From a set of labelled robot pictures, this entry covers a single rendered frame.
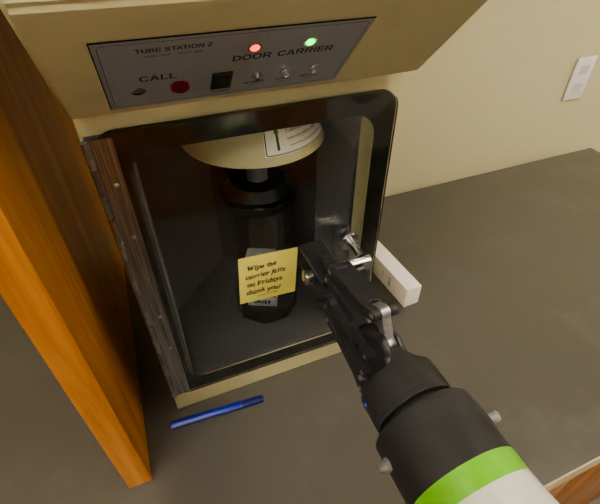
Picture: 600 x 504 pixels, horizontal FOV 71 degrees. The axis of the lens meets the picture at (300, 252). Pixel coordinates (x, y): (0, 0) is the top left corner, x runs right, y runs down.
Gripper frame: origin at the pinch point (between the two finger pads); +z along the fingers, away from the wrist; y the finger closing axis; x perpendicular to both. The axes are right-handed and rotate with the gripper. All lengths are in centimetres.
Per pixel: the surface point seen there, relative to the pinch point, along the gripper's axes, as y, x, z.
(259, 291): -4.5, 7.0, 3.5
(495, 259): -26, -49, 14
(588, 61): 0, -100, 47
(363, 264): 0.3, -4.9, -1.5
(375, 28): 26.7, -1.9, -3.6
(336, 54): 24.7, 0.3, -1.7
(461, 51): 7, -57, 48
